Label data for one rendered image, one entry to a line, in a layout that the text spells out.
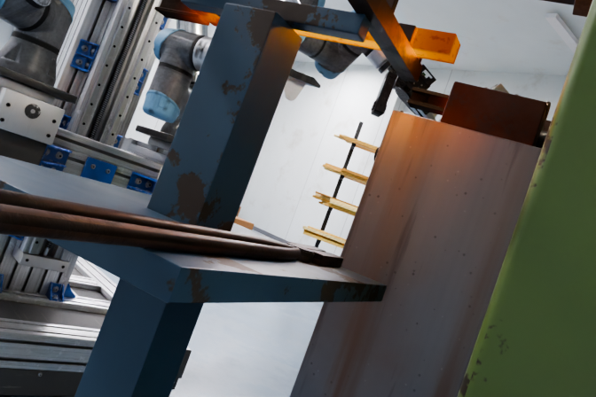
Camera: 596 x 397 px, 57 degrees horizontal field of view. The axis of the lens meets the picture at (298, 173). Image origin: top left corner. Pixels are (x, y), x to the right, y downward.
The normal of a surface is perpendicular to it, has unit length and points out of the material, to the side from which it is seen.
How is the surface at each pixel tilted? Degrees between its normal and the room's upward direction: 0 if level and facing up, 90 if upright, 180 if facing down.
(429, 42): 90
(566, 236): 90
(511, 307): 90
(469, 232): 90
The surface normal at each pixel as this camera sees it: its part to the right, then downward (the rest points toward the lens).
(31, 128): 0.63, 0.18
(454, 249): -0.36, -0.19
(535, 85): -0.69, -0.29
